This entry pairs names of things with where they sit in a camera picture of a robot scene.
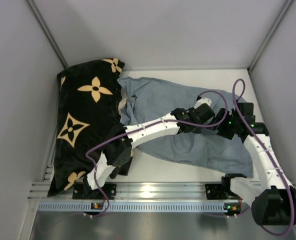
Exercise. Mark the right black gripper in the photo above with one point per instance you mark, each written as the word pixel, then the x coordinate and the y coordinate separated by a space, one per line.
pixel 219 120

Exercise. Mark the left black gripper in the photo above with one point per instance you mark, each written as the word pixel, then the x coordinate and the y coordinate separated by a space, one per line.
pixel 205 111

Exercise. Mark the patchwork green beige pillowcase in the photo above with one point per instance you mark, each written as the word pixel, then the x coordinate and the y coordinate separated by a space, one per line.
pixel 124 99

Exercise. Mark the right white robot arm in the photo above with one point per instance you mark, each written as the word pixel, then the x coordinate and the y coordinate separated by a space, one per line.
pixel 272 203

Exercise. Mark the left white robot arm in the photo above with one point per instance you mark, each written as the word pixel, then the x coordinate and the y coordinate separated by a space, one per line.
pixel 122 139

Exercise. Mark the black floral pillow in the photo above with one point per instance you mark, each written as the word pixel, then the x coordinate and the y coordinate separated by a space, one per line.
pixel 89 97

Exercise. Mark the right corner aluminium profile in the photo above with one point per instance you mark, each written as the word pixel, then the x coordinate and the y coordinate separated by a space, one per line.
pixel 271 32

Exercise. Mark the corner aluminium profile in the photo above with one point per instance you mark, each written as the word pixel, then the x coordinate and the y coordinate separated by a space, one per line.
pixel 271 32
pixel 46 31

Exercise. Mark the left corner aluminium profile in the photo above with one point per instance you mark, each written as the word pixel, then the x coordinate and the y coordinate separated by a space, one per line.
pixel 46 31

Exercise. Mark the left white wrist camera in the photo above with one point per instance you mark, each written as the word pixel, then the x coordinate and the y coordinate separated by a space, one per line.
pixel 202 101

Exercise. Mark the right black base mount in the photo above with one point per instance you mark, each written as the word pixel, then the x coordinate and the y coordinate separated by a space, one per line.
pixel 214 192

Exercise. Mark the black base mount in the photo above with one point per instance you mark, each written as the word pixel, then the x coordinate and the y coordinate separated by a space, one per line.
pixel 214 192
pixel 80 192

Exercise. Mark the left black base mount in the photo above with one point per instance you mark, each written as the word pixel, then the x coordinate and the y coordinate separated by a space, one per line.
pixel 80 192

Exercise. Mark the grey slotted cable duct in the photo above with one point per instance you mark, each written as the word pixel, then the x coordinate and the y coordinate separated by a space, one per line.
pixel 176 207

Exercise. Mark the aluminium mounting rail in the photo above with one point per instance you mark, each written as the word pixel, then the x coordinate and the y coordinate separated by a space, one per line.
pixel 133 191

